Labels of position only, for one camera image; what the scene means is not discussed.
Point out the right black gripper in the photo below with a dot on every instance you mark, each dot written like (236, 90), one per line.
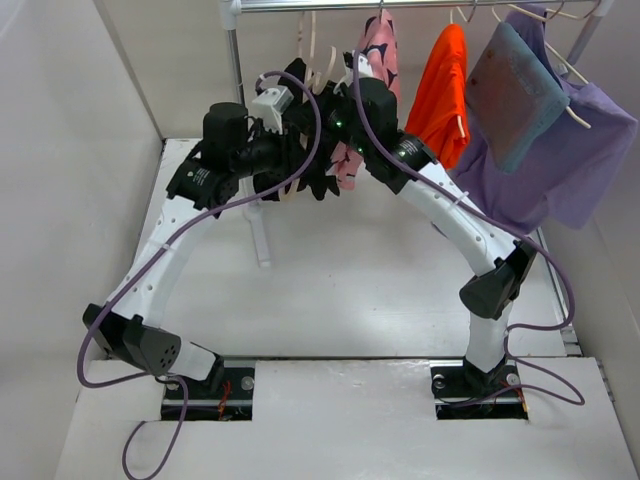
(343, 96)

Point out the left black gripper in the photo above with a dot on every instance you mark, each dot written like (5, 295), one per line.
(287, 152)

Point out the black trousers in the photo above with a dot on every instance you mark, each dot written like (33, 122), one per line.
(299, 124)

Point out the pink plastic hanger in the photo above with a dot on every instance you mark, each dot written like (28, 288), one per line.
(316, 80)

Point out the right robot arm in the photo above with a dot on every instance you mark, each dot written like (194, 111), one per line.
(365, 118)

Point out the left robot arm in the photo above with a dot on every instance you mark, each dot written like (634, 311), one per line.
(129, 324)

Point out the hanger under orange garment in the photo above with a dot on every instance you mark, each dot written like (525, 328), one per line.
(466, 18)

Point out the hanger under purple shirt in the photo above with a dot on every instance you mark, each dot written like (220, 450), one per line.
(590, 21)

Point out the pink floral garment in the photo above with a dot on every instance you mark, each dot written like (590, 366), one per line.
(379, 88)

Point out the orange garment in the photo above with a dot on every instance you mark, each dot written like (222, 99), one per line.
(440, 97)

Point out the blue denim garment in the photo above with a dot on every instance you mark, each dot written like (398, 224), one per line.
(512, 98)

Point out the purple shirt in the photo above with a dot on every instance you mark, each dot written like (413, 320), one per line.
(568, 169)

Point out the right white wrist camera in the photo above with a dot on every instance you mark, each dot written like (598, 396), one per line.
(357, 67)

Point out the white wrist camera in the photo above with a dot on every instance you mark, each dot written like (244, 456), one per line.
(270, 105)
(357, 67)

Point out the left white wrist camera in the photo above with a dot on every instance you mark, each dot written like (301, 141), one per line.
(270, 105)

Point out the white clothes rack frame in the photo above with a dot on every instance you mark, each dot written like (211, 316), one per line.
(229, 12)

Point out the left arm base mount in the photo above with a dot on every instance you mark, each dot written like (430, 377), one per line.
(233, 399)

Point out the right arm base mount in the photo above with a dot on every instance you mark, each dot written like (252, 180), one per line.
(463, 392)

